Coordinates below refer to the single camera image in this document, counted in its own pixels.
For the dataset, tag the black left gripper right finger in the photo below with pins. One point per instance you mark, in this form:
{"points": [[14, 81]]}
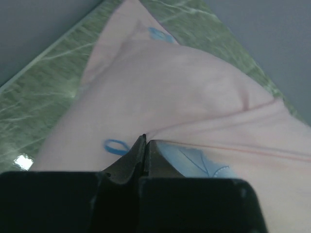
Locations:
{"points": [[172, 203]]}

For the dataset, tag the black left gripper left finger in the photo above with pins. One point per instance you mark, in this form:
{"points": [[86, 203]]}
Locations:
{"points": [[74, 202]]}

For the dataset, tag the pink printed pillowcase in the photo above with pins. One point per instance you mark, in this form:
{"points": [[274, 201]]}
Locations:
{"points": [[208, 118]]}

